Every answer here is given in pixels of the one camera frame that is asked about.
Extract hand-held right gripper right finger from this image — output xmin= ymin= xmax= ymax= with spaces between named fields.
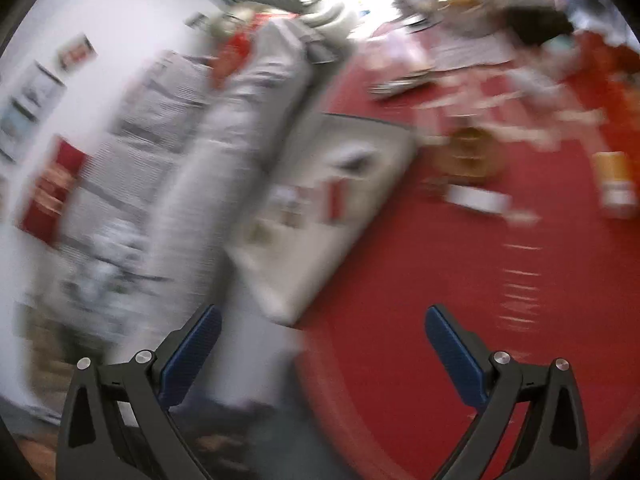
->
xmin=425 ymin=304 xmax=594 ymax=480

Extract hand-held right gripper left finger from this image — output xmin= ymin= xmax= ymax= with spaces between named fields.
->
xmin=56 ymin=304 xmax=223 ymax=480

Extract grey shallow tray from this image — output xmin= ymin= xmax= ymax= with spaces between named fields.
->
xmin=225 ymin=112 xmax=418 ymax=326

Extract small square white box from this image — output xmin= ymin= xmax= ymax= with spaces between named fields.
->
xmin=445 ymin=184 xmax=512 ymax=214

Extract red-brown box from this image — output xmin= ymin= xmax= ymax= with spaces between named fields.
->
xmin=325 ymin=177 xmax=351 ymax=223

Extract yellow label white bottle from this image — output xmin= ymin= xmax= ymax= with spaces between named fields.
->
xmin=592 ymin=150 xmax=639 ymax=219

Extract red printed round table mat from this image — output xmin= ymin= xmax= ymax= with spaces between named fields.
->
xmin=295 ymin=25 xmax=640 ymax=480

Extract person in grey clothes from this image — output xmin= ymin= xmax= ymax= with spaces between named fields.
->
xmin=30 ymin=2 xmax=356 ymax=411

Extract red paper bag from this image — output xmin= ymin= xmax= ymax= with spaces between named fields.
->
xmin=17 ymin=137 xmax=88 ymax=246

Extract brown flat packet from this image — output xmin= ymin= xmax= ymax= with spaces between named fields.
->
xmin=367 ymin=72 xmax=436 ymax=99

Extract white paper sheets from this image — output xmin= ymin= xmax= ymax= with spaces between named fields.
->
xmin=430 ymin=35 xmax=516 ymax=69

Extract black case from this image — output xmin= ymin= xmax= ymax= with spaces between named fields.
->
xmin=500 ymin=5 xmax=576 ymax=48

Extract wall poster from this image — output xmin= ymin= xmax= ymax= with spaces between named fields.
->
xmin=55 ymin=32 xmax=97 ymax=74
xmin=0 ymin=60 xmax=67 ymax=161

